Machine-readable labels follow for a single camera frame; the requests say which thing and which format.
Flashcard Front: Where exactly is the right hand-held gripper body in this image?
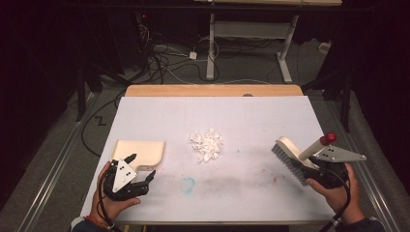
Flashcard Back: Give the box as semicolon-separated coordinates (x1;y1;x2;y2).
309;145;367;190

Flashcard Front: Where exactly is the person's right hand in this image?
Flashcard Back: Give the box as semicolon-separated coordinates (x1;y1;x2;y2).
306;162;366;225

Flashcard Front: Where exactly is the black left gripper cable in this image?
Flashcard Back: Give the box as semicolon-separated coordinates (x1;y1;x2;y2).
98;160;121;232

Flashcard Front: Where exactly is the white table cover board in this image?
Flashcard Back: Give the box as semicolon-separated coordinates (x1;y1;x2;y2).
79;95;337;224

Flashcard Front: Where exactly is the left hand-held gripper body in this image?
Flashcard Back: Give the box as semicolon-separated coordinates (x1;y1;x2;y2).
102;158;150;202

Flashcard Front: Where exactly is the beige dustpan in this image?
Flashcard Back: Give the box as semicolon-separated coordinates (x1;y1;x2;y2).
110;139;166;172

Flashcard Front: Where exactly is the beige brush with red knob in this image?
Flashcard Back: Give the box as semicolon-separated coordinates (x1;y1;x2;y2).
271;130;338;187

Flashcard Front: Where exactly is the wooden table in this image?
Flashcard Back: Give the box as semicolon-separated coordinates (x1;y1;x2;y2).
124;83;305;98

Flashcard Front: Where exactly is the person's left hand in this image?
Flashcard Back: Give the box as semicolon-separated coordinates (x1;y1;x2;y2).
91;160;142;224

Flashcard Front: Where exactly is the red bracelet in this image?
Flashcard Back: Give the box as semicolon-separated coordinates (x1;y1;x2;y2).
84;215;109;231

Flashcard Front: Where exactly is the white desk frame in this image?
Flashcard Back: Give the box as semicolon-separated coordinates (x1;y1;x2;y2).
192;0;343;84

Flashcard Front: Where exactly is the white floor box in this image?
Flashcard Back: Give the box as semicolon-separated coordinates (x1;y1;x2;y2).
317;42;333;55

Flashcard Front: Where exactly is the metal floor rail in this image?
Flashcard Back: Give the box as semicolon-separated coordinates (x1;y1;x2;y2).
325;100;402;232
15;91;102;232

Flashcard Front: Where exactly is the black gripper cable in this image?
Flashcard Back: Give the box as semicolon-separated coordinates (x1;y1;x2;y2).
98;160;121;232
317;167;352;232

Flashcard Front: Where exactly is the pile of white paper scraps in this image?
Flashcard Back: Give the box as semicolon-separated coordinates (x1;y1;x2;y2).
189;128;224;164

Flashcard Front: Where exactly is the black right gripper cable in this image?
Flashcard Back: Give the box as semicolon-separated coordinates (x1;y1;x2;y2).
317;167;352;232

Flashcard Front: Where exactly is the tangle of floor cables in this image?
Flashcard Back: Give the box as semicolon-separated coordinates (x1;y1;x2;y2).
134;22;221;85

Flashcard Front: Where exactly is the black metal stand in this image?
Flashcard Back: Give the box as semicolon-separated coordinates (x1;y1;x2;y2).
303;69;353;133
74;61;88;123

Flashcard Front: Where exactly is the long black floor cable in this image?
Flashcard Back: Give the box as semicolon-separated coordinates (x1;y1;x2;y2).
80;91;125;159

